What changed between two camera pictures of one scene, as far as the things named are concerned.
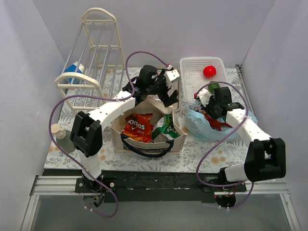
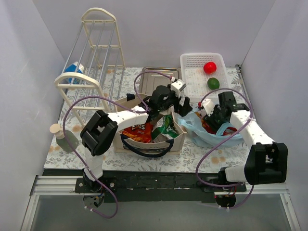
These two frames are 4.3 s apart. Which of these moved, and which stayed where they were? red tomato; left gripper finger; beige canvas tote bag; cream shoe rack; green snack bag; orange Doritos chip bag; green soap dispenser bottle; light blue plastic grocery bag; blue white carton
Moved: left gripper finger; red tomato; light blue plastic grocery bag
Stayed: blue white carton; beige canvas tote bag; green snack bag; orange Doritos chip bag; green soap dispenser bottle; cream shoe rack
